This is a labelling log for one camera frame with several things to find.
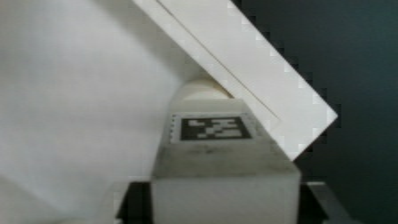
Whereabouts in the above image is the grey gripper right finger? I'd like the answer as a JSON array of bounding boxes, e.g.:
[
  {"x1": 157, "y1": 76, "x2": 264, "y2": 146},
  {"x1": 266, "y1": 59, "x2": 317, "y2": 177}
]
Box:
[{"x1": 298, "y1": 181, "x2": 363, "y2": 224}]

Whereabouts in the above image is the white square table top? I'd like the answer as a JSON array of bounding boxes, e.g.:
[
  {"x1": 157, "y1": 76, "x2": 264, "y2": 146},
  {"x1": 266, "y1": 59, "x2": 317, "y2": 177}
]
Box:
[{"x1": 0, "y1": 0, "x2": 338, "y2": 224}]

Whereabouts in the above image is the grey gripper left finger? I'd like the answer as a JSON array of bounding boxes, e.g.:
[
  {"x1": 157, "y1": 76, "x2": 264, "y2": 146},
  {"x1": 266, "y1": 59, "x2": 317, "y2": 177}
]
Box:
[{"x1": 97, "y1": 181, "x2": 154, "y2": 224}]

